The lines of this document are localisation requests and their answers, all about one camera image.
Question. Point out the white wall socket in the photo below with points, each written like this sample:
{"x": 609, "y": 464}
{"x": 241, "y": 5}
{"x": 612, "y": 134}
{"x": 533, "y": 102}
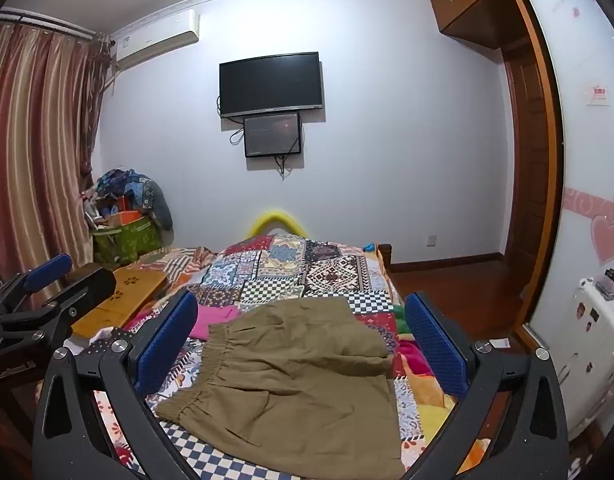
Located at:
{"x": 432, "y": 240}

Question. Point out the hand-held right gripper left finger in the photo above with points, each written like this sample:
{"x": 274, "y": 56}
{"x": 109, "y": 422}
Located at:
{"x": 167, "y": 341}

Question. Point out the pink heart sticker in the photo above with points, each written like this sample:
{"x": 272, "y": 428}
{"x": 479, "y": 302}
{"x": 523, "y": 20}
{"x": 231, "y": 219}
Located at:
{"x": 609, "y": 235}

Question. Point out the orange box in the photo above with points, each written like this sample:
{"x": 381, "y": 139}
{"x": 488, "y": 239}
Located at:
{"x": 124, "y": 218}

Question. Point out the khaki pants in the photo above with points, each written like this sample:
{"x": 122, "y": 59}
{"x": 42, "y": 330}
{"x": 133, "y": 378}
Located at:
{"x": 297, "y": 390}

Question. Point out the white air conditioner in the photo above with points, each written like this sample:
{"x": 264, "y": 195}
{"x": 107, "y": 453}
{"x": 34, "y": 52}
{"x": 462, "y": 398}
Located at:
{"x": 154, "y": 37}

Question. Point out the curtain rail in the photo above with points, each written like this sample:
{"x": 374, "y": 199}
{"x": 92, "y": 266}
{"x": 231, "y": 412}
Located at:
{"x": 52, "y": 22}

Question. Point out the yellow wooden lap desk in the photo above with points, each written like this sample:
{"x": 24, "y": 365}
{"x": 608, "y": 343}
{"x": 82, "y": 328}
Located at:
{"x": 122, "y": 295}

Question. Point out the wooden bed footboard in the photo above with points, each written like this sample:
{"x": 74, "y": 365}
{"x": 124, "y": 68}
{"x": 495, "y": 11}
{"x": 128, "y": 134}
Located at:
{"x": 384, "y": 260}

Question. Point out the white sliding wardrobe door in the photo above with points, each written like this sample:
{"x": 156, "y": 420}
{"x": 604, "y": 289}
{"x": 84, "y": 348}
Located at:
{"x": 582, "y": 160}

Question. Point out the striped red beige curtain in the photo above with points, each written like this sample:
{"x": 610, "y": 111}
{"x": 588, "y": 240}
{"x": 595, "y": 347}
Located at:
{"x": 37, "y": 150}

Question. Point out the brown wooden door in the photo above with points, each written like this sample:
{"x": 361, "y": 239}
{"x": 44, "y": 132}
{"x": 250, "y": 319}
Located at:
{"x": 527, "y": 160}

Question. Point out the pile of clothes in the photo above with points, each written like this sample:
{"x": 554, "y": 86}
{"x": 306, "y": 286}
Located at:
{"x": 132, "y": 192}

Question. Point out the small black wall monitor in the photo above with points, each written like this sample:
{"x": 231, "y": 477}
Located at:
{"x": 272, "y": 135}

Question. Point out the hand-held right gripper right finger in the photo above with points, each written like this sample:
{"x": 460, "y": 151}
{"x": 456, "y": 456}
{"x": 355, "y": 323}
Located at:
{"x": 432, "y": 346}

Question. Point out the pink folded cloth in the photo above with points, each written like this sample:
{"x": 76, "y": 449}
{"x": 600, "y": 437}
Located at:
{"x": 213, "y": 322}

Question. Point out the pink label sticker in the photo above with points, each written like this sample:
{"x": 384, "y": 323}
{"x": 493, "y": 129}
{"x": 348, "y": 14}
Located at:
{"x": 597, "y": 94}

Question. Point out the yellow hoop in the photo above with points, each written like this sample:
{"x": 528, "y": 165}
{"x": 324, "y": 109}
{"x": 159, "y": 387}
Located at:
{"x": 277, "y": 217}

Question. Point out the black wall television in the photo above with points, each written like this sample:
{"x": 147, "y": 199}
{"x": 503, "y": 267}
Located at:
{"x": 270, "y": 84}

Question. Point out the green cloth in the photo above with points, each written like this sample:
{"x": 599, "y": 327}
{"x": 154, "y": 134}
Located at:
{"x": 398, "y": 316}

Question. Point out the patchwork printed blanket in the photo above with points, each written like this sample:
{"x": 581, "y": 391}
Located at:
{"x": 287, "y": 270}

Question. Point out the wooden overhead cabinet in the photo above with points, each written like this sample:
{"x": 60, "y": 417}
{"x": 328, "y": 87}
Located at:
{"x": 467, "y": 5}

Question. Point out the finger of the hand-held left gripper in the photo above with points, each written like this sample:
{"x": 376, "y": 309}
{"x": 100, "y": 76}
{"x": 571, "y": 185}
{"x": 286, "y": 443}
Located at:
{"x": 51, "y": 268}
{"x": 89, "y": 282}

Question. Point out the white paper scrap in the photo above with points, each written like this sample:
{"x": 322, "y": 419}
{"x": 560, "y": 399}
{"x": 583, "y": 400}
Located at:
{"x": 499, "y": 343}

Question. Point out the green storage bag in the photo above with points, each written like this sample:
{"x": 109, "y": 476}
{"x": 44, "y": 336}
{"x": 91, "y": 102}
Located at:
{"x": 129, "y": 242}

